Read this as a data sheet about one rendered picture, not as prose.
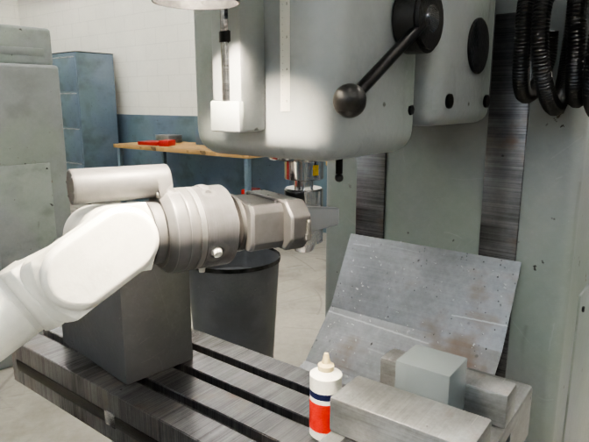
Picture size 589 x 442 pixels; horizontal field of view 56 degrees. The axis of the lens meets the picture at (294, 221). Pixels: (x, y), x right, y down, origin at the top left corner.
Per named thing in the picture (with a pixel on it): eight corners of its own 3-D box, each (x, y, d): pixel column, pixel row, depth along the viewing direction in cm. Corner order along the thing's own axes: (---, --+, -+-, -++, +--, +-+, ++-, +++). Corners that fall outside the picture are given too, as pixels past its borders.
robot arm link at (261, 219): (312, 185, 59) (209, 194, 52) (311, 271, 61) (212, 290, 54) (255, 173, 69) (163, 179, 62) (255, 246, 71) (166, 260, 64)
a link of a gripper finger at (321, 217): (335, 228, 66) (292, 234, 63) (335, 202, 66) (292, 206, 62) (343, 231, 65) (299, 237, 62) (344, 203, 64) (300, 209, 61)
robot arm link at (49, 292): (174, 248, 52) (48, 345, 46) (145, 242, 59) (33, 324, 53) (135, 191, 49) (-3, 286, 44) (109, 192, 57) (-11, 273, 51)
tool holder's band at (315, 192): (330, 196, 65) (331, 188, 65) (299, 200, 63) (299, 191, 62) (308, 191, 69) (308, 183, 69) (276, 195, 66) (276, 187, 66)
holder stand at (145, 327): (125, 386, 81) (117, 255, 77) (62, 342, 96) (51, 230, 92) (194, 360, 89) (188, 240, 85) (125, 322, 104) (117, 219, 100)
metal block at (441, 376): (446, 430, 56) (450, 376, 55) (393, 410, 60) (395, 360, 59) (464, 408, 60) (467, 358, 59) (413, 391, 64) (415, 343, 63)
